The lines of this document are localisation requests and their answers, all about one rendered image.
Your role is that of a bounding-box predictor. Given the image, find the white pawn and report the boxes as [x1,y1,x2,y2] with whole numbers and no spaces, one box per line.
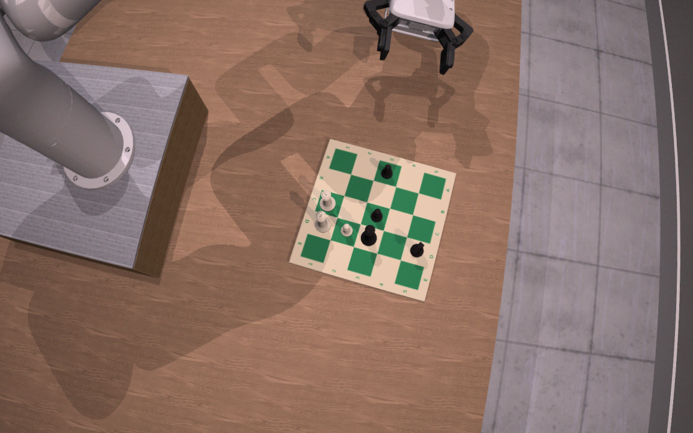
[341,224,353,237]

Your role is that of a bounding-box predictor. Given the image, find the black knight chess piece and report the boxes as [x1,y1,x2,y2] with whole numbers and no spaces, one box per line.
[410,242,424,257]

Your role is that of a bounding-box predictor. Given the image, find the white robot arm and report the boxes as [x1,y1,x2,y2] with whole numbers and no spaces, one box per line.
[0,0,135,190]

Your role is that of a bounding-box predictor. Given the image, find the black chess king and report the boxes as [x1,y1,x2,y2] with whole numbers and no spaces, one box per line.
[361,225,377,246]

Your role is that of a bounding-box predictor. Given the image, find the black pawn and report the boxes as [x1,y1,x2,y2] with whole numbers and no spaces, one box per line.
[381,164,393,179]
[371,209,383,223]

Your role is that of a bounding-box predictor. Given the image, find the green and cream chessboard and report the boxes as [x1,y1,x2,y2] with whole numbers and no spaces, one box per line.
[289,139,456,302]

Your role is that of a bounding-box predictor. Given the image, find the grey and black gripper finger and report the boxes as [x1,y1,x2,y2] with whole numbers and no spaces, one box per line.
[363,0,400,61]
[434,14,473,75]

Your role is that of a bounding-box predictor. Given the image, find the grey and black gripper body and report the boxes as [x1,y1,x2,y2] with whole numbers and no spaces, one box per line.
[388,0,455,42]

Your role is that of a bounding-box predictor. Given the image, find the white chess piece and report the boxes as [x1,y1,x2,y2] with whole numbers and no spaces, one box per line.
[319,190,336,212]
[315,211,331,233]

